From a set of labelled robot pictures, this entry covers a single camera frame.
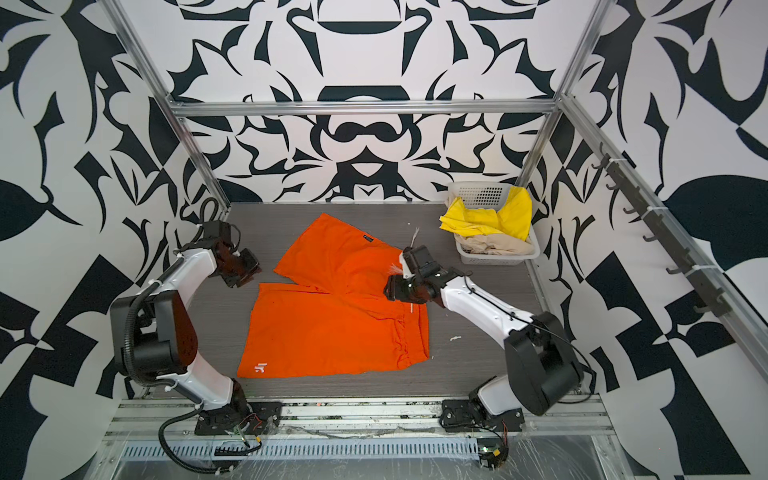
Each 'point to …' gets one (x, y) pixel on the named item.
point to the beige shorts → (494, 244)
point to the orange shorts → (348, 324)
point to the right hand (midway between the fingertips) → (392, 290)
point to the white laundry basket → (489, 196)
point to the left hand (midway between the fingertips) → (258, 267)
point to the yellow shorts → (514, 216)
